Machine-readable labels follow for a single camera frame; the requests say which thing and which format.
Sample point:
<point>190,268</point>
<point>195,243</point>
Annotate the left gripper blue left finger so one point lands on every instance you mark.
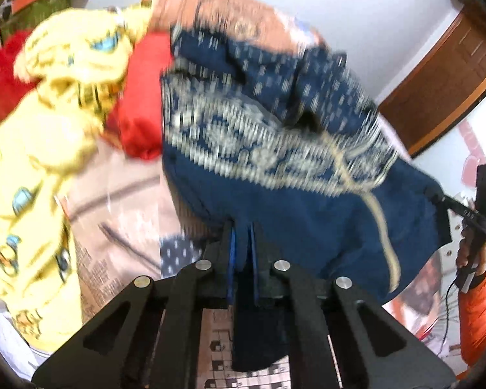
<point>148,335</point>

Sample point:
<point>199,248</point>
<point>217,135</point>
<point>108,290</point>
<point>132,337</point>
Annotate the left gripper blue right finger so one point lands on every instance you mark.
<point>333,333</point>

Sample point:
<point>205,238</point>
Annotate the navy patterned hooded garment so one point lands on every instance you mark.
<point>289,148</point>

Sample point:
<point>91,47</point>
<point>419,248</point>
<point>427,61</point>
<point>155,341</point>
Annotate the orange right sleeve forearm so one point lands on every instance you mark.
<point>472,317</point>

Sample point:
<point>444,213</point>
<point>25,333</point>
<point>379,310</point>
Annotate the white sliding closet door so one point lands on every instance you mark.
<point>453,161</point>

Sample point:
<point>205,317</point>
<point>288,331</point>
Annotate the newspaper print bed blanket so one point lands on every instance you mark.
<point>127,212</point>

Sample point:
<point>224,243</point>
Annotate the brown wooden wardrobe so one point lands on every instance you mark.
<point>445,85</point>

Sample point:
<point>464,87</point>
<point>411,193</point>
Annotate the red folded garment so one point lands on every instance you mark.
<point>135,125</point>

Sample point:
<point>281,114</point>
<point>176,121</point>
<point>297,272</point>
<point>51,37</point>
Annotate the yellow cartoon blanket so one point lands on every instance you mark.
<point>78,59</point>

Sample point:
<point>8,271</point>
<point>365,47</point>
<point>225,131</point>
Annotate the red plush garment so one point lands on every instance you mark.
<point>12,89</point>

